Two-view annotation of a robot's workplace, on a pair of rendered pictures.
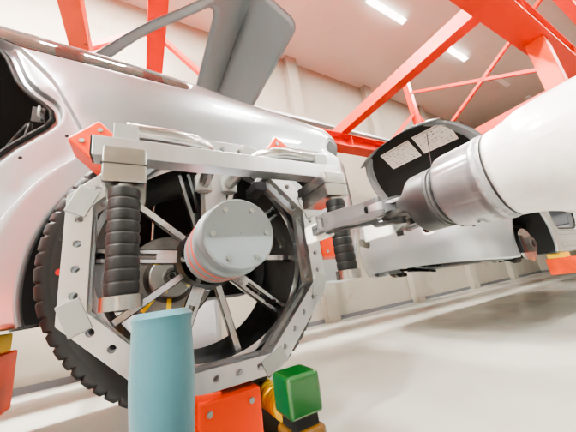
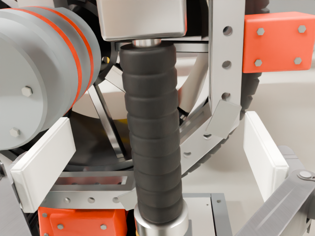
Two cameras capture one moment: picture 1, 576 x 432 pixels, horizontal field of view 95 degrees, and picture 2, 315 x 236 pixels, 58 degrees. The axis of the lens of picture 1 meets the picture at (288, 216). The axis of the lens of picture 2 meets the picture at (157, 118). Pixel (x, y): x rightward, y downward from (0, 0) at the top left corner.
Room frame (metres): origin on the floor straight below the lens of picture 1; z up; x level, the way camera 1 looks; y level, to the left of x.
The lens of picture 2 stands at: (0.34, -0.20, 0.92)
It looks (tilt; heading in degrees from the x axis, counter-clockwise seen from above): 24 degrees down; 36
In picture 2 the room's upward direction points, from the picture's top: 4 degrees counter-clockwise
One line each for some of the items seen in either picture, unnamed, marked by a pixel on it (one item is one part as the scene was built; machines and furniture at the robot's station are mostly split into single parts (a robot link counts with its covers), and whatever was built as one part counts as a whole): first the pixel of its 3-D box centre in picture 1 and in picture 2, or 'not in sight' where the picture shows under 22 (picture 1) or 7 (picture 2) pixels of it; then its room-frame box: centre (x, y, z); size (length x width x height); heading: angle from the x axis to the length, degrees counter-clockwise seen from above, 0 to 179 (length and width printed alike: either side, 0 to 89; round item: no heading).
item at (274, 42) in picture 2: (326, 246); (271, 41); (0.76, -0.10, 0.85); 0.09 x 0.08 x 0.07; 120
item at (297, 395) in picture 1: (297, 390); not in sight; (0.33, 0.02, 0.64); 0.04 x 0.04 x 0.04; 30
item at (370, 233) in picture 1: (377, 230); (261, 155); (0.49, -0.16, 0.83); 0.07 x 0.01 x 0.03; 30
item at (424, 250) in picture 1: (493, 211); not in sight; (4.14, -3.23, 1.49); 4.95 x 1.86 x 1.59; 120
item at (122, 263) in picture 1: (123, 243); not in sight; (0.31, 0.20, 0.83); 0.04 x 0.04 x 0.16
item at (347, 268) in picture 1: (341, 236); (154, 141); (0.48, -0.09, 0.83); 0.04 x 0.04 x 0.16
